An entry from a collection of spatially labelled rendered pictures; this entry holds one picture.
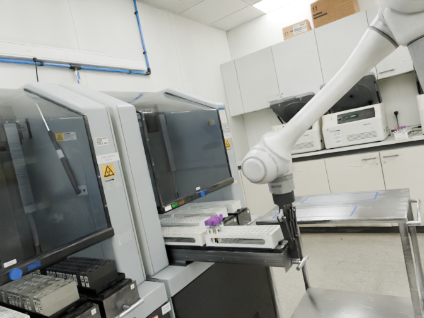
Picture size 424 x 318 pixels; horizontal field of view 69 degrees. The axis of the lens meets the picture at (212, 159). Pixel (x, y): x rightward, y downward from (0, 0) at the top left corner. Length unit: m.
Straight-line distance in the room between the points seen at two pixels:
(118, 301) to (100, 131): 0.59
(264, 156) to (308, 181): 2.67
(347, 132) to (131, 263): 2.60
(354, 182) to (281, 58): 1.61
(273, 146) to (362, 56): 0.36
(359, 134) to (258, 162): 2.54
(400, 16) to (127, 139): 0.97
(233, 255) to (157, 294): 0.31
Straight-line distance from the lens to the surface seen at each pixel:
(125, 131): 1.29
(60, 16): 2.76
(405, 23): 0.85
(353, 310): 1.81
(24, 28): 2.57
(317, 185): 3.51
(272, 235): 1.13
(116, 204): 1.22
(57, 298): 1.11
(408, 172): 3.35
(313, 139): 3.43
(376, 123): 3.32
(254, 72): 3.99
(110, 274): 1.20
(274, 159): 0.88
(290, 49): 3.85
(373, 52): 1.01
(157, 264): 1.37
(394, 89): 3.93
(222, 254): 1.24
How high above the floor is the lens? 1.22
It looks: 3 degrees down
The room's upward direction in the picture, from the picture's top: 12 degrees counter-clockwise
